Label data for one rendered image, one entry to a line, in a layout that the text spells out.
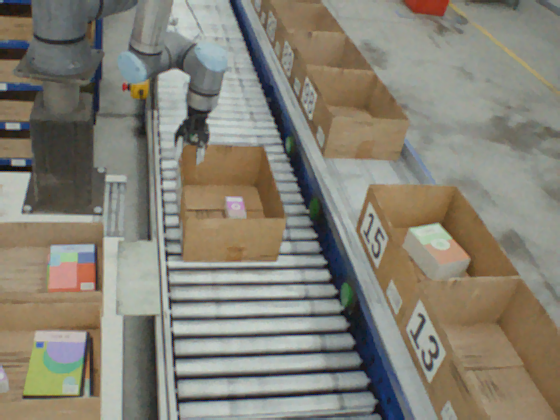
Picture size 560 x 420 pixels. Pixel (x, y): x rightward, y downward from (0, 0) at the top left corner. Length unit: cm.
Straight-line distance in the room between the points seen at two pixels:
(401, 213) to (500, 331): 45
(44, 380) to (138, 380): 101
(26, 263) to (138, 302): 35
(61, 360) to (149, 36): 81
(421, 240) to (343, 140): 53
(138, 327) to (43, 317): 107
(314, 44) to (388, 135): 78
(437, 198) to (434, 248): 19
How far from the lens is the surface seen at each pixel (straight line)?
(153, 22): 151
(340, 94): 248
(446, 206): 191
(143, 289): 172
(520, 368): 165
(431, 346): 144
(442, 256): 174
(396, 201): 182
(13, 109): 289
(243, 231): 175
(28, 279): 176
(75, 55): 175
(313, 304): 176
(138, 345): 256
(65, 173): 192
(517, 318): 166
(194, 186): 210
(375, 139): 216
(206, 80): 162
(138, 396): 241
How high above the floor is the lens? 199
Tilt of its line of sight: 35 degrees down
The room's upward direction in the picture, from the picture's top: 9 degrees clockwise
